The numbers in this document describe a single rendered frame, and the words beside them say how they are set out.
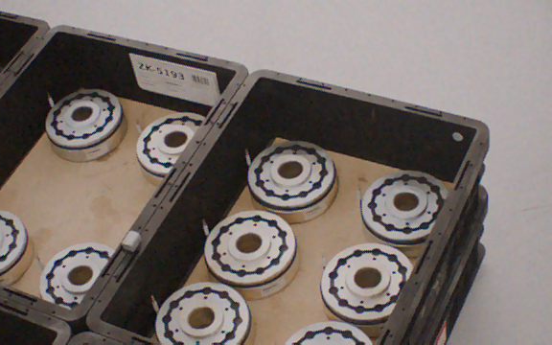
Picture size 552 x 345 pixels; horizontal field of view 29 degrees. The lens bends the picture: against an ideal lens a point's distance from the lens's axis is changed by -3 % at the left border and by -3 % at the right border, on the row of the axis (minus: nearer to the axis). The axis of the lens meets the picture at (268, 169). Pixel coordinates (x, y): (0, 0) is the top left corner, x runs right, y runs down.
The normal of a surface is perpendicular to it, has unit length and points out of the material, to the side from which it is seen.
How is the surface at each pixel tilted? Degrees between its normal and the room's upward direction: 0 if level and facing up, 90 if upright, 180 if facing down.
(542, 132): 0
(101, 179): 0
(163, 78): 90
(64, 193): 0
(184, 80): 90
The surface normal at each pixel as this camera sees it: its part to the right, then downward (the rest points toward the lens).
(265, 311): -0.14, -0.67
